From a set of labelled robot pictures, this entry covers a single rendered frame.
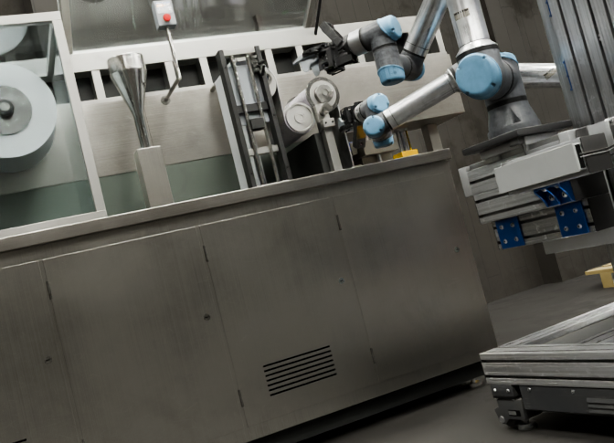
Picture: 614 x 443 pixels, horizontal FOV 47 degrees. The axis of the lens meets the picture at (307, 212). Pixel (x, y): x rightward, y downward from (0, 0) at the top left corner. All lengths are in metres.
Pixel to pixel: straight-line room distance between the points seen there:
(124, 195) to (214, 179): 0.38
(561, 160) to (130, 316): 1.34
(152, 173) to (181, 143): 0.36
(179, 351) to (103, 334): 0.24
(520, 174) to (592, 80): 0.38
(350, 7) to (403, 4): 0.49
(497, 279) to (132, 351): 3.68
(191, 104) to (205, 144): 0.18
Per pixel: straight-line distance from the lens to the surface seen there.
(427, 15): 2.23
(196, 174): 3.02
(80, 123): 2.42
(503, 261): 5.59
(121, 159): 2.98
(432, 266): 2.68
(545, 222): 2.09
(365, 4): 5.42
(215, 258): 2.36
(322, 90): 2.90
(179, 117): 3.06
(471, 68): 1.98
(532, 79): 2.63
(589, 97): 2.14
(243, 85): 2.71
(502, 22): 5.96
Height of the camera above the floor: 0.61
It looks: 4 degrees up
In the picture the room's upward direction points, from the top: 14 degrees counter-clockwise
